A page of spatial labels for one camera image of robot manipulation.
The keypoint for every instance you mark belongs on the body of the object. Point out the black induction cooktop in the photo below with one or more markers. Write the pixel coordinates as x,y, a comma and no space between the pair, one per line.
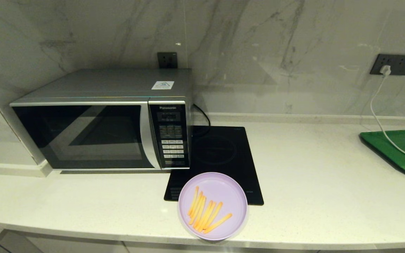
223,151

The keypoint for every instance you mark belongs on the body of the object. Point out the purple round plate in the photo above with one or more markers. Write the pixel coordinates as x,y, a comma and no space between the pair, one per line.
223,189

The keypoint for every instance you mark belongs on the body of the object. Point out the wide black wall socket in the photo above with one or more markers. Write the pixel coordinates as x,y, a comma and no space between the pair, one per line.
401,64

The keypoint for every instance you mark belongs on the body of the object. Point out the white warning sticker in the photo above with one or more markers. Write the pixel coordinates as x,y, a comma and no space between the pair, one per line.
162,85

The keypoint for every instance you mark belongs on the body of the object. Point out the small black wall socket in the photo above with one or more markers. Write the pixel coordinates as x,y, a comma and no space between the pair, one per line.
167,60

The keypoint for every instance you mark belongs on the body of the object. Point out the yellow french fry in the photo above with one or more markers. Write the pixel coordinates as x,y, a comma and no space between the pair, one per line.
214,213
206,214
194,200
218,223
197,205
200,211
209,216

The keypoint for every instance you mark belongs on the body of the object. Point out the silver Panasonic microwave oven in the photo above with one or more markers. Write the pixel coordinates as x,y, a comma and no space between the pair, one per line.
100,84

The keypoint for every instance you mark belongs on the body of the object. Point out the white power plug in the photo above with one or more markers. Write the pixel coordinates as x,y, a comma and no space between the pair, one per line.
385,70

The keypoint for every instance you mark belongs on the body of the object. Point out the dark glass microwave door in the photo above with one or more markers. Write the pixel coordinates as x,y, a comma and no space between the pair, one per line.
83,137

